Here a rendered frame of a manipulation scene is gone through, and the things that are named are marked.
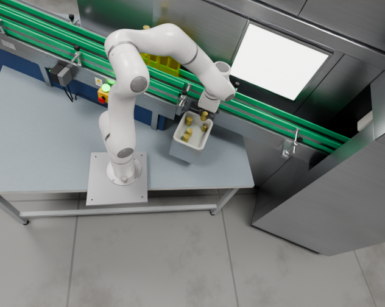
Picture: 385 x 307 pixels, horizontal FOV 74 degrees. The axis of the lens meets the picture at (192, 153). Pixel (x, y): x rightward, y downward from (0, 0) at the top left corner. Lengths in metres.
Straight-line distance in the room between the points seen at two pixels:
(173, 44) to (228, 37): 0.59
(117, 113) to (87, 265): 1.40
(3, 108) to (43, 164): 0.46
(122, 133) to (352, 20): 1.08
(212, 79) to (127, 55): 0.36
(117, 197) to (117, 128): 0.50
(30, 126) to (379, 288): 2.97
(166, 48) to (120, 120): 0.34
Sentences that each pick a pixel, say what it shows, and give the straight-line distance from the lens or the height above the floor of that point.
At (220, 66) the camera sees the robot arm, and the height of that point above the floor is 1.42.
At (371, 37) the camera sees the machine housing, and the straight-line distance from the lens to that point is 1.45.
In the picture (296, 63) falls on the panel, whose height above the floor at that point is 1.38.
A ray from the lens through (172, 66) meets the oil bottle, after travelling 1.45.
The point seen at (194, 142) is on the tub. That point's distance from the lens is 1.46.
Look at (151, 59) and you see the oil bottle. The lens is 1.49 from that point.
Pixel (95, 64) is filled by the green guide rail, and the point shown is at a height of 1.09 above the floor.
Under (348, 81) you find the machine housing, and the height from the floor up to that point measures 1.38.
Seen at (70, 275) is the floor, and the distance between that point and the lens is 2.19.
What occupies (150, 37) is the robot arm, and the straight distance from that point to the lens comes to 0.88.
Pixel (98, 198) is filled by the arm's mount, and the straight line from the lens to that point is 1.47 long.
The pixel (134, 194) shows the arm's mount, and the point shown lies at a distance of 1.45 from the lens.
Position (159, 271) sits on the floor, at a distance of 2.15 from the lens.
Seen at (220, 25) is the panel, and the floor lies 1.41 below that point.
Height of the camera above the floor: 2.13
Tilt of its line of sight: 57 degrees down
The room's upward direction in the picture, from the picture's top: 22 degrees clockwise
